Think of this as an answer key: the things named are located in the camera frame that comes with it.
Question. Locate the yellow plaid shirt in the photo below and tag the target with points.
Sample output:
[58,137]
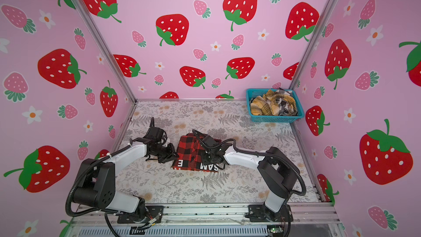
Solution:
[274,103]

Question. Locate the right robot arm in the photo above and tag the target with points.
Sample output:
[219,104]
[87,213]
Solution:
[280,174]

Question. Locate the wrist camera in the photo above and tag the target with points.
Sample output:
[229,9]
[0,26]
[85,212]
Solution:
[209,142]
[158,135]

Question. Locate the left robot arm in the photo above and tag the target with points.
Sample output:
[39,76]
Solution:
[94,188]

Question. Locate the red black plaid shirt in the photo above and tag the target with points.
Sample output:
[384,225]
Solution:
[190,153]

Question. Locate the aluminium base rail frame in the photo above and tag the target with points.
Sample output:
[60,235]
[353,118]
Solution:
[213,220]

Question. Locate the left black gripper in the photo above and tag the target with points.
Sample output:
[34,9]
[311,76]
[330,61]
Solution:
[172,154]

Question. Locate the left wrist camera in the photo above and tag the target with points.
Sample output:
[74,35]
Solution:
[158,135]

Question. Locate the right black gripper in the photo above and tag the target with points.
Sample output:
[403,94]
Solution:
[203,157]

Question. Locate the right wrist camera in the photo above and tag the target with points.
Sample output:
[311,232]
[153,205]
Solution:
[209,142]

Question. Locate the teal plastic basket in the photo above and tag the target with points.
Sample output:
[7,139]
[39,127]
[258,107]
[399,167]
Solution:
[252,93]

